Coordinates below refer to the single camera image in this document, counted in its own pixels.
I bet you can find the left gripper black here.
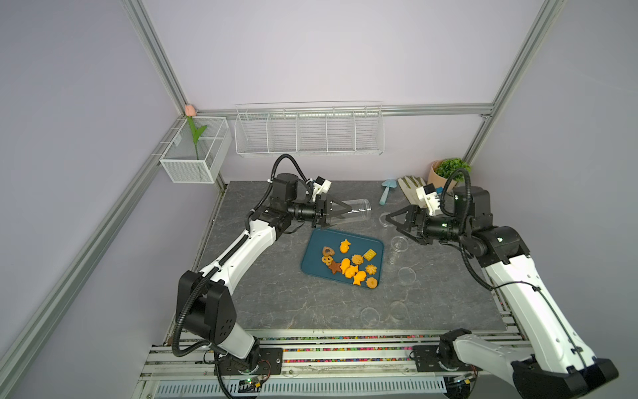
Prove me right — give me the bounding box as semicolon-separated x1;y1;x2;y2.
287;195;351;229

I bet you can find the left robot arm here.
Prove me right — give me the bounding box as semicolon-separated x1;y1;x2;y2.
171;154;352;365

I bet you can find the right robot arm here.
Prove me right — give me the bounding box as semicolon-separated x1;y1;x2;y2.
385;168;620;398

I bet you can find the orange fish cookie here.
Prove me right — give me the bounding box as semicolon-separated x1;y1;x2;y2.
339;239;352;254

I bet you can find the brown heart cookie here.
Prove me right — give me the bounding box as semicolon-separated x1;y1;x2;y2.
322;247;335;257

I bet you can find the beige gardening glove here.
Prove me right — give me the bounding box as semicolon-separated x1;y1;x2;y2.
397;176;425;208

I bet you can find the yellow square cracker cookie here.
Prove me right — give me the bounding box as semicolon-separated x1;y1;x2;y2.
363;249;377;262

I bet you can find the light blue garden trowel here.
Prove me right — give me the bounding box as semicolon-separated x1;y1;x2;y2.
379;180;398;206

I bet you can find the round ridged orange cookie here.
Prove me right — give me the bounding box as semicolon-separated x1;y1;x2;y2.
352;254;364;265

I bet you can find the teal plastic tray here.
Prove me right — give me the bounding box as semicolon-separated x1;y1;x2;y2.
301;229;384;289

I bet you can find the dark brown star cookie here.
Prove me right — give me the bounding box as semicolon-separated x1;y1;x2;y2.
328;262;342;274

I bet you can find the potted green plant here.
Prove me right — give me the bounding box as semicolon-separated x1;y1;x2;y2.
427;158;472;194

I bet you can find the pink artificial tulip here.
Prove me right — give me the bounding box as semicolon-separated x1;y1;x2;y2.
184;104;208;161

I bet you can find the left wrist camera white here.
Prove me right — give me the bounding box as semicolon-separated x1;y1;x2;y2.
312;176;332;201

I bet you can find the white wire wall shelf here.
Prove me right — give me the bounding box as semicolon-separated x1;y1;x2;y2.
234;101;385;156

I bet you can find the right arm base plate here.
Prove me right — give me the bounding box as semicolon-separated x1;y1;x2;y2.
409;345;473;372

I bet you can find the white mesh wall basket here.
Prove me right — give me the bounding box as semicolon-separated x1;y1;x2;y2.
160;116;232;184

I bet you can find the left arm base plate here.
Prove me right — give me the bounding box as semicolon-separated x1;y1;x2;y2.
218;347;283;376

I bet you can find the white vented cable duct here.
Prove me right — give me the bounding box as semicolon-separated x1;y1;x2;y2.
154;376;447;398

